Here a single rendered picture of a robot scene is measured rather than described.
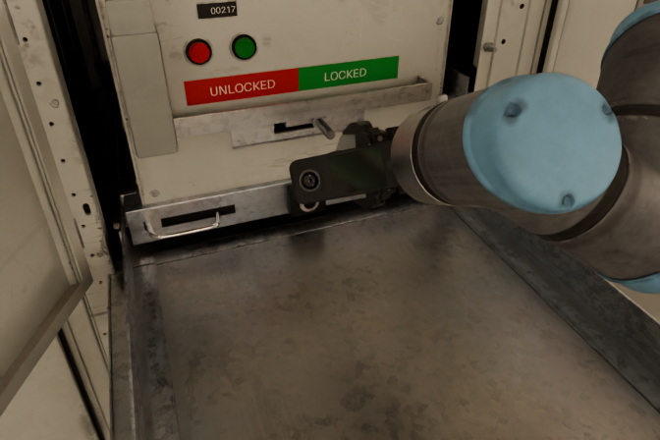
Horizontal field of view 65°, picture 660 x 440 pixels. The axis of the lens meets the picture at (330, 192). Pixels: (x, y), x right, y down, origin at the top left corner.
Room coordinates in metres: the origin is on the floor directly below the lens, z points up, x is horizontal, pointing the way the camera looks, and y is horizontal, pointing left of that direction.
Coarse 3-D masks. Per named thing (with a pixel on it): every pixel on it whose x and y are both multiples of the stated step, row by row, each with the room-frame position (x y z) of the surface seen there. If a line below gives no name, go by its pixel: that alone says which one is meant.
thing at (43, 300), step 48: (0, 0) 0.56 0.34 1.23; (0, 96) 0.55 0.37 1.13; (0, 144) 0.52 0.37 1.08; (48, 144) 0.56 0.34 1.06; (0, 192) 0.50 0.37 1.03; (0, 240) 0.47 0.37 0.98; (48, 240) 0.54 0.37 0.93; (0, 288) 0.44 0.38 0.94; (48, 288) 0.51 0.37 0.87; (0, 336) 0.42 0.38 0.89; (48, 336) 0.45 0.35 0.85; (0, 384) 0.38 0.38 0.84
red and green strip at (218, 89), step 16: (336, 64) 0.74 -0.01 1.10; (352, 64) 0.75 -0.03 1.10; (368, 64) 0.76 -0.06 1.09; (384, 64) 0.77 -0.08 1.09; (208, 80) 0.67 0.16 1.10; (224, 80) 0.68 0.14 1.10; (240, 80) 0.69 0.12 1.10; (256, 80) 0.70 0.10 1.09; (272, 80) 0.70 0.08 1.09; (288, 80) 0.71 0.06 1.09; (304, 80) 0.72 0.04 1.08; (320, 80) 0.73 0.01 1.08; (336, 80) 0.74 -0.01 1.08; (352, 80) 0.75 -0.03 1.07; (368, 80) 0.76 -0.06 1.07; (192, 96) 0.66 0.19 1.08; (208, 96) 0.67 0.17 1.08; (224, 96) 0.68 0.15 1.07; (240, 96) 0.69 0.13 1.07; (256, 96) 0.70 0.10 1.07
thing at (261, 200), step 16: (208, 192) 0.67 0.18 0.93; (224, 192) 0.67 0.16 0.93; (240, 192) 0.67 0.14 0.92; (256, 192) 0.68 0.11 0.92; (272, 192) 0.69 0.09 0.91; (128, 208) 0.62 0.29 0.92; (144, 208) 0.62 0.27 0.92; (160, 208) 0.63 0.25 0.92; (176, 208) 0.64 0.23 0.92; (192, 208) 0.65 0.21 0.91; (208, 208) 0.65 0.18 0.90; (224, 208) 0.66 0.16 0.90; (240, 208) 0.67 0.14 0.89; (256, 208) 0.68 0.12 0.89; (272, 208) 0.69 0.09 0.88; (128, 224) 0.61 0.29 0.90; (144, 224) 0.62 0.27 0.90; (176, 224) 0.64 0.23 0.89; (192, 224) 0.64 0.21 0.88; (208, 224) 0.65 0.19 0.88; (224, 224) 0.66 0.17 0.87; (144, 240) 0.62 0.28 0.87
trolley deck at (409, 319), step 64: (256, 256) 0.61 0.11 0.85; (320, 256) 0.61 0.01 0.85; (384, 256) 0.61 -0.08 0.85; (448, 256) 0.61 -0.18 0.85; (192, 320) 0.48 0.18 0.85; (256, 320) 0.48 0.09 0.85; (320, 320) 0.48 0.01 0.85; (384, 320) 0.48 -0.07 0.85; (448, 320) 0.48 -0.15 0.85; (512, 320) 0.48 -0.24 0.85; (128, 384) 0.38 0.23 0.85; (192, 384) 0.38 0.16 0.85; (256, 384) 0.38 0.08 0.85; (320, 384) 0.38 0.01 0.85; (384, 384) 0.38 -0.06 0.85; (448, 384) 0.38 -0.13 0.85; (512, 384) 0.38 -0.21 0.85; (576, 384) 0.38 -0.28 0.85
